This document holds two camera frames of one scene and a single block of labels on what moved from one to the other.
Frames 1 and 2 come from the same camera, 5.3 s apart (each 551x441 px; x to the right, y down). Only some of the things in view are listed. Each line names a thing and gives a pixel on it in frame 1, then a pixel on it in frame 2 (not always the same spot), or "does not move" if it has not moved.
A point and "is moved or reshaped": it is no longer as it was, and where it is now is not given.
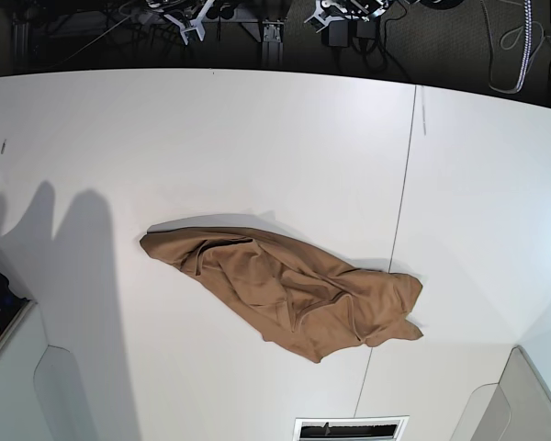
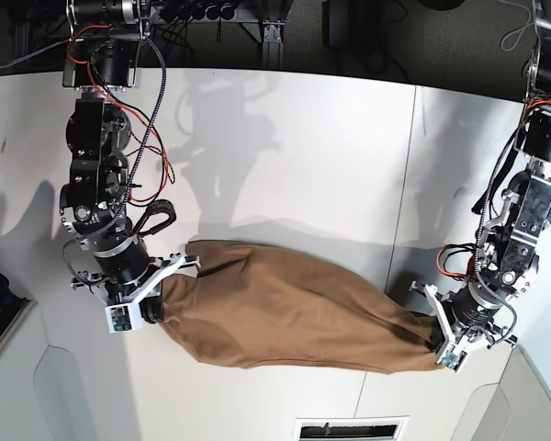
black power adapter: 336,34 does not move
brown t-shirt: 289,295 is moved or reshaped
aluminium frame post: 272,47 does not move
